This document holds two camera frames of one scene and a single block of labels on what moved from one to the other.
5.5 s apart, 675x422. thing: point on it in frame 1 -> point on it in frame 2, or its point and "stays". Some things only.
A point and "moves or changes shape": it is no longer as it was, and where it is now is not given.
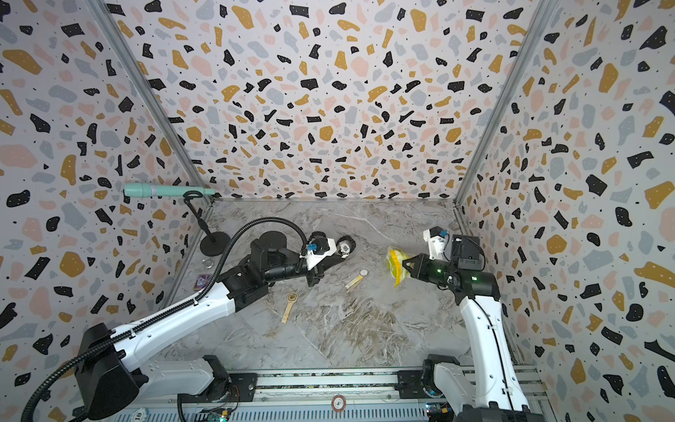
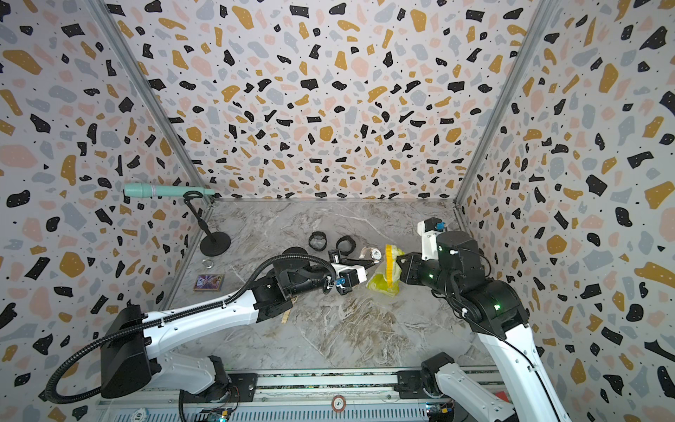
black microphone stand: (215, 243) stays
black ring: (320, 239) stays
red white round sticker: (338, 403) stays
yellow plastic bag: (395, 258) moves or changes shape
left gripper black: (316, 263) -> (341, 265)
